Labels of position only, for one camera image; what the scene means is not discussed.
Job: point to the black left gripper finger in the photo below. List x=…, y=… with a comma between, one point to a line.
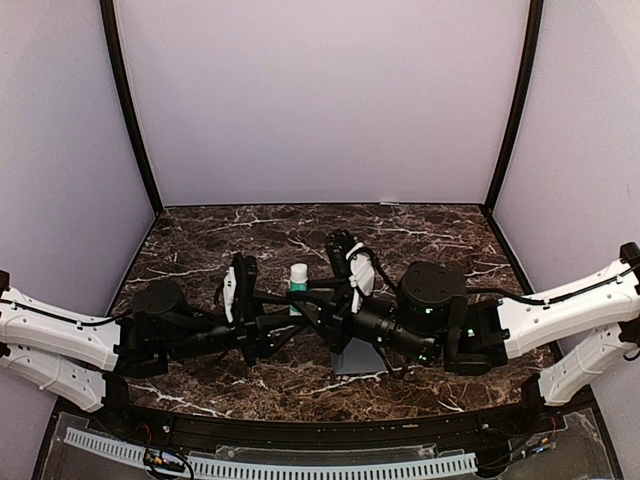
x=261, y=299
x=274, y=331

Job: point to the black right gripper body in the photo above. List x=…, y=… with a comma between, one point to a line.
x=341, y=313

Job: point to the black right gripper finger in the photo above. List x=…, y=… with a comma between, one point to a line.
x=323, y=292
x=321, y=316

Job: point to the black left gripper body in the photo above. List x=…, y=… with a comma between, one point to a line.
x=247, y=332

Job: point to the green white glue stick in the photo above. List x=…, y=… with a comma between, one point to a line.
x=298, y=277

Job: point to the grey-blue paper envelope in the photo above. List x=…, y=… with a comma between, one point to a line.
x=357, y=358

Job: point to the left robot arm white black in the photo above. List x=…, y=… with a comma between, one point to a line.
x=81, y=358

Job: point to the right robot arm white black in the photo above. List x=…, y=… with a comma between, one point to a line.
x=432, y=319

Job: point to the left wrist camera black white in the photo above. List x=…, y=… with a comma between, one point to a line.
x=238, y=290

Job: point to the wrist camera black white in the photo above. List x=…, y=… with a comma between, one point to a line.
x=350, y=260
x=238, y=290

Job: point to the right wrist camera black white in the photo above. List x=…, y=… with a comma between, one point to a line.
x=350, y=260

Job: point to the small circuit board with wires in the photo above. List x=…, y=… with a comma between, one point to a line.
x=163, y=462

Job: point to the grey slotted cable duct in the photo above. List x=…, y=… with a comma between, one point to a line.
x=247, y=463

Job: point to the black front table rail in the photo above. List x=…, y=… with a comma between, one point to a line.
x=307, y=406

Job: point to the black left corner frame post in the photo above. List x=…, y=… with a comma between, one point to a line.
x=119, y=73

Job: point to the black corner frame post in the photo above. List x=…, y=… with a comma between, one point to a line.
x=526, y=64
x=119, y=73

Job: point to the black right corner frame post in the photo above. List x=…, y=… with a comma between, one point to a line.
x=526, y=64

